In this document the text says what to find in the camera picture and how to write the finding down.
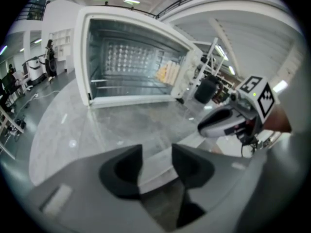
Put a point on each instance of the glass oven door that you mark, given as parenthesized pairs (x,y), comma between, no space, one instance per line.
(145,130)

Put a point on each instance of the white oven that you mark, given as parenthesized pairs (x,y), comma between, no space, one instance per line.
(82,57)

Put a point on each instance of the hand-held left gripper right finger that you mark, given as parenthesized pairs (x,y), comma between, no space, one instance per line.
(218,178)

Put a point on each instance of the person's right forearm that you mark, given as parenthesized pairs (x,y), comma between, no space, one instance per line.
(277,120)

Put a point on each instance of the black thermal kettle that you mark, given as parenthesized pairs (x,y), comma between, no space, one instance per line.
(205,91)

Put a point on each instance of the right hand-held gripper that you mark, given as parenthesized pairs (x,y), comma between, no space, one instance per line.
(257,91)

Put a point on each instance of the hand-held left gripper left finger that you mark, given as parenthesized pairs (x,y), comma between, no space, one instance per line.
(85,190)

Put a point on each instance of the white wall shelf unit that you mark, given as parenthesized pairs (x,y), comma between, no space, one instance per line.
(63,36)

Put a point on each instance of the white display shelf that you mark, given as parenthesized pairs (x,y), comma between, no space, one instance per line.
(211,52)

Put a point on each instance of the black balcony railing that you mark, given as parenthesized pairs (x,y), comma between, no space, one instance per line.
(31,13)

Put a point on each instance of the grey marble table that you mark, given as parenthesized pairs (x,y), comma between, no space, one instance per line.
(60,130)

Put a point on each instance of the white grey wheeled machine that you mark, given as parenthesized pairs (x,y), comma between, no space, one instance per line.
(35,69)

